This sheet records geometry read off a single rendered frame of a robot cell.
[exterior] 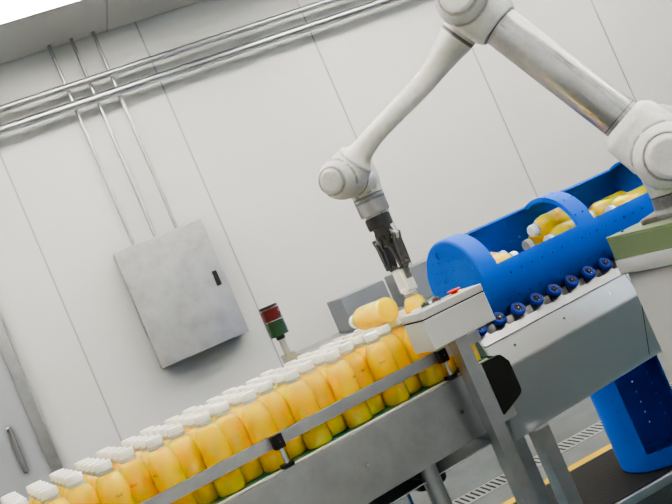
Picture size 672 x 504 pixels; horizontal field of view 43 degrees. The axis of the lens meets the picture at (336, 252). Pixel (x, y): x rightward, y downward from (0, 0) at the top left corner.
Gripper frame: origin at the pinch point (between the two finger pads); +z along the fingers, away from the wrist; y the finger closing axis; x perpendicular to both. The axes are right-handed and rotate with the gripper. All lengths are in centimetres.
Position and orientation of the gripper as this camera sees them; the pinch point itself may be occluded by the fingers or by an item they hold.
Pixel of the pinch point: (404, 280)
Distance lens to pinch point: 244.9
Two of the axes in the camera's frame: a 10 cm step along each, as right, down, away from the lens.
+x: -8.2, 3.4, -4.6
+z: 4.0, 9.2, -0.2
